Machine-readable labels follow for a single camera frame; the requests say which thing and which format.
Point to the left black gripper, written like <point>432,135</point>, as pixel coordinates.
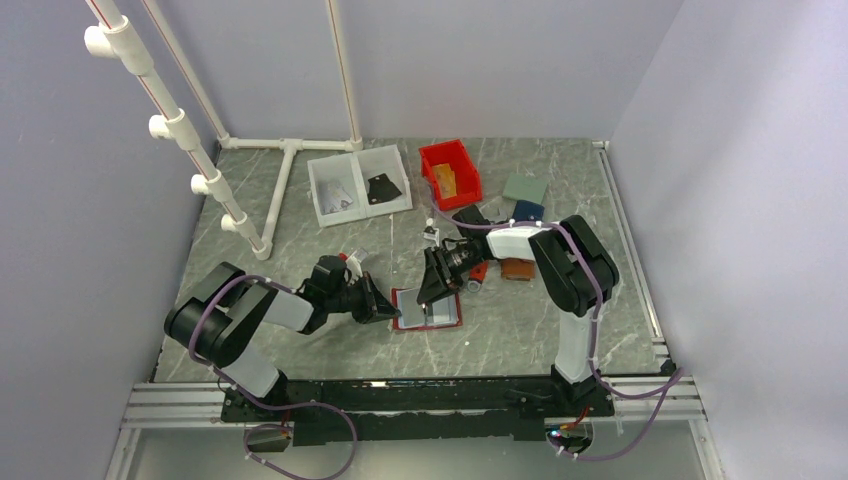
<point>376,306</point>

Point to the white divided tray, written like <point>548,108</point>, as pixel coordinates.
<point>353,170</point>

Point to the white pvc pipe frame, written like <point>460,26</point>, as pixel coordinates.
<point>114,36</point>

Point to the blue card holder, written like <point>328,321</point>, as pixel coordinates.
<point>525,210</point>

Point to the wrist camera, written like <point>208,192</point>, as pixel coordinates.
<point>355,260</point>
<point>431,234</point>

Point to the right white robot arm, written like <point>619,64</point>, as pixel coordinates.
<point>577,271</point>

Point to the red handled adjustable wrench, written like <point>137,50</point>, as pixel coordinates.
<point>478,273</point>

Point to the orange card in bin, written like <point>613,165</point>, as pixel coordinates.
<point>445,179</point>

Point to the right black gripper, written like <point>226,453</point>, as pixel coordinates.
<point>435,286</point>

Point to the red plastic bin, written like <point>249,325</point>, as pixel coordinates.
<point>468,180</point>

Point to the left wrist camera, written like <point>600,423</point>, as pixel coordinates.
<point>355,260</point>

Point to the cards in white tray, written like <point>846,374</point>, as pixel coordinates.
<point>334,198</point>

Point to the red card holder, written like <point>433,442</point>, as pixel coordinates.
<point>443,314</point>

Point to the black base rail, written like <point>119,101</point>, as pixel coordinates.
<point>519,407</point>

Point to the brown card holder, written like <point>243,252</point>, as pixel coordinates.
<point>513,269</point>

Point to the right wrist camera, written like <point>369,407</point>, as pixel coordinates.
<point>431,234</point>

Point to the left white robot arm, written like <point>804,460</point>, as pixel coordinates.
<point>220,316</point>

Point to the green card holder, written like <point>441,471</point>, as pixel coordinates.
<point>525,188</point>

